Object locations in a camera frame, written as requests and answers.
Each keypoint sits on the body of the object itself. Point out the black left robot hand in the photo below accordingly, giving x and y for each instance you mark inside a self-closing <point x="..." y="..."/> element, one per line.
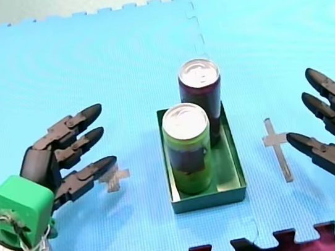
<point x="40" y="162"/>

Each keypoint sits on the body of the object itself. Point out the dark purple drink can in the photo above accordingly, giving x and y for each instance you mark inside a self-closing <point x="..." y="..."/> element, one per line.
<point x="205" y="98"/>

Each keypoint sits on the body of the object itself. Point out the green drink can dark band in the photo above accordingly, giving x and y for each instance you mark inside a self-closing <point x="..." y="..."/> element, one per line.
<point x="191" y="159"/>

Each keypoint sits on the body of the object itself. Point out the shallow green tray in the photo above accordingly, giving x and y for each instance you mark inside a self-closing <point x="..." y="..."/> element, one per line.
<point x="209" y="200"/>

